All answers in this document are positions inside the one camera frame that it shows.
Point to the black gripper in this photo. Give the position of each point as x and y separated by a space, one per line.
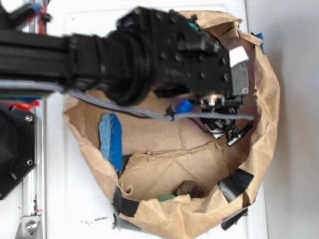
168 53

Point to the blue plastic bottle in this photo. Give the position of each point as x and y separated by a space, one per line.
185 107

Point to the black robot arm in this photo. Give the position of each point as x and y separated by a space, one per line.
85 67

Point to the blue sponge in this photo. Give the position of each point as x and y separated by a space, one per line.
111 146

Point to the brown paper bag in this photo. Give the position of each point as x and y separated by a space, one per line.
164 154

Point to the brown rock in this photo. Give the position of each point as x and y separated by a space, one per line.
190 188

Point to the green object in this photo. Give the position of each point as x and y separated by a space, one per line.
166 197

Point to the black tape bottom left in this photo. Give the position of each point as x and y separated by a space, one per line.
126 207

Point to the black tape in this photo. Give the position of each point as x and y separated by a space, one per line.
235 185
232 220
126 207

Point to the black tape inner right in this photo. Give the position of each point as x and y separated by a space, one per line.
235 185

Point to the black tape bottom right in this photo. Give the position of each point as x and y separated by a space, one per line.
232 220

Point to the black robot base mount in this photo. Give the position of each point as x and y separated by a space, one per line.
17 147

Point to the aluminium rail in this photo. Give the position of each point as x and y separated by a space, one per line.
33 185

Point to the metal corner bracket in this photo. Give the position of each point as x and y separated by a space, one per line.
30 227

